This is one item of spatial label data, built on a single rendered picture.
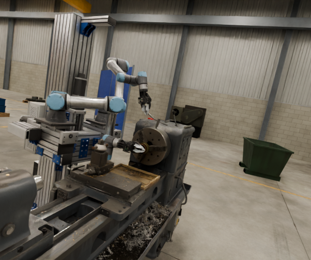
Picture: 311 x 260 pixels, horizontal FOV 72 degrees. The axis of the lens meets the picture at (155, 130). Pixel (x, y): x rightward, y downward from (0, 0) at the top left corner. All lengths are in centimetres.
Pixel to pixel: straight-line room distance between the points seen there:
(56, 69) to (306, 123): 1087
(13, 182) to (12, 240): 19
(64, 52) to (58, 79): 23
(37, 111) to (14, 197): 148
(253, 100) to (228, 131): 190
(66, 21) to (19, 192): 159
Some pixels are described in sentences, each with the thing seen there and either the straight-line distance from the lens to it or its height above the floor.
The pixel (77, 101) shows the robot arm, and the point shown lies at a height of 135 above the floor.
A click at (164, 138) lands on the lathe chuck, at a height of 118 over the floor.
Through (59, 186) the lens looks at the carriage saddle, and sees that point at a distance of 134.
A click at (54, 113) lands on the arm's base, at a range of 178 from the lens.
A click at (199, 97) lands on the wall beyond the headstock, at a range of 1183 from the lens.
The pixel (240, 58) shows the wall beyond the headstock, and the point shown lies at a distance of 1192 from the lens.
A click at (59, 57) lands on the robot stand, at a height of 167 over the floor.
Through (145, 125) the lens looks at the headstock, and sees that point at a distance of 194.
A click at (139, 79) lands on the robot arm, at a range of 184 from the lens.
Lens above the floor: 147
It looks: 8 degrees down
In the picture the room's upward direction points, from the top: 11 degrees clockwise
